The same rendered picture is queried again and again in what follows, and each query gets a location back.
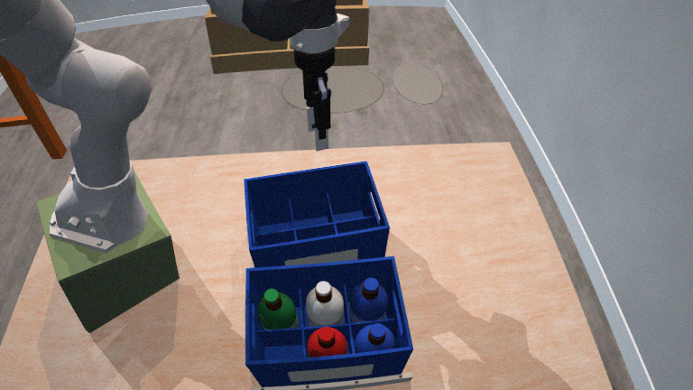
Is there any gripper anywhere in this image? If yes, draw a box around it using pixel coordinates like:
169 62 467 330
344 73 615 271
294 47 335 151

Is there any red bottle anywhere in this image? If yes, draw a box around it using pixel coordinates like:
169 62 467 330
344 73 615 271
307 327 347 358

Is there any blue bottle crate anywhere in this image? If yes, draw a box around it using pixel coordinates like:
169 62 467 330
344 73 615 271
246 161 390 268
245 256 413 387

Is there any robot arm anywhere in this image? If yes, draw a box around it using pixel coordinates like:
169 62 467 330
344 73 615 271
0 0 350 253

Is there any white bottle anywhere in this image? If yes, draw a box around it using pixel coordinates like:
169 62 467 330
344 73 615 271
306 281 344 327

